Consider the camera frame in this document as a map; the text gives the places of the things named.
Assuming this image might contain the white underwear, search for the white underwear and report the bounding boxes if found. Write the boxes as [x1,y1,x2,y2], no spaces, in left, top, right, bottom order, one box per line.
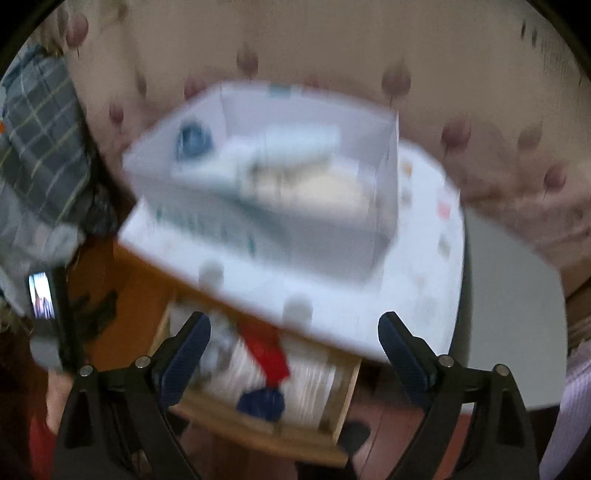
[219,124,341,170]

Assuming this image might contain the person's left hand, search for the person's left hand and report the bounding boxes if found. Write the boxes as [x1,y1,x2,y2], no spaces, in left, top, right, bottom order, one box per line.
[46,370,74,435]

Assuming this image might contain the white grey garment pile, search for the white grey garment pile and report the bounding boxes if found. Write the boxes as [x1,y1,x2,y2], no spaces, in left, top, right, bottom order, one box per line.
[168,302,238,382]

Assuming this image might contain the red underwear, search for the red underwear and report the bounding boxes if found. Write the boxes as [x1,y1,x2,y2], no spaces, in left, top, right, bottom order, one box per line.
[238,322,290,388]

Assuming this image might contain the brown wooden nightstand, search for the brown wooden nightstand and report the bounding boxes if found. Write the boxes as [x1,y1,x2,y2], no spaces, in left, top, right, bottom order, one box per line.
[67,237,174,371]

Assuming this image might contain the wooden nightstand drawer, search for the wooden nightstand drawer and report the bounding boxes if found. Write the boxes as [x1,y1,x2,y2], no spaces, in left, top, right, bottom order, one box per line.
[171,310,361,468]

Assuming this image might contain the white dotted table cover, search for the white dotted table cover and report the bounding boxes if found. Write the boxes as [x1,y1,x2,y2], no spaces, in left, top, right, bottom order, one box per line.
[117,140,465,361]

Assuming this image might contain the beige knitted underwear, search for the beige knitted underwear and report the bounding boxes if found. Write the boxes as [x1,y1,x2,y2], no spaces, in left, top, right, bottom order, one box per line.
[240,167,375,218]

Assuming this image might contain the pink white paper bag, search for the pink white paper bag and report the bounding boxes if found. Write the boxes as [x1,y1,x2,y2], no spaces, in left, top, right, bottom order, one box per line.
[537,285,591,480]

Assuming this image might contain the blue plaid cloth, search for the blue plaid cloth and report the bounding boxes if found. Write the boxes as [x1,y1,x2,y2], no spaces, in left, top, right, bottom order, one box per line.
[1,46,92,226]

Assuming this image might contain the dark blue underwear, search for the dark blue underwear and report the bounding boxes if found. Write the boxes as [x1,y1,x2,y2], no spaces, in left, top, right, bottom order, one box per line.
[236,387,286,423]

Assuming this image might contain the white Xincci shoe box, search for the white Xincci shoe box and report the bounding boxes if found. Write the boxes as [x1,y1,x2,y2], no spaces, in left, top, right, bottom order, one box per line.
[122,82,399,283]

